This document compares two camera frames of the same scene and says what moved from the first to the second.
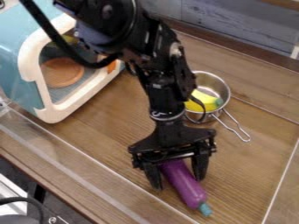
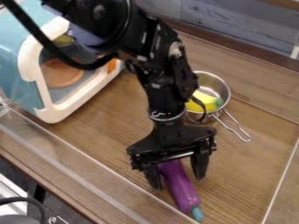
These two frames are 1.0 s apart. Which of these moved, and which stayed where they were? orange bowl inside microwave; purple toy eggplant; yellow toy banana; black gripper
Moved: purple toy eggplant
Stayed: yellow toy banana; black gripper; orange bowl inside microwave
